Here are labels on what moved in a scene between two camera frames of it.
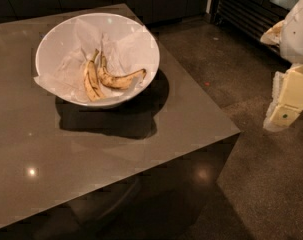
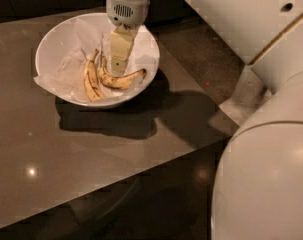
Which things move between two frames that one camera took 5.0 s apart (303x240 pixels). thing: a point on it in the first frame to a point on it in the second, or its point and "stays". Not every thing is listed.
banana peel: x=119 y=82 stays
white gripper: x=297 y=34 to x=128 y=12
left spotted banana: x=91 y=80 stays
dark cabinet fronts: x=151 y=3 stays
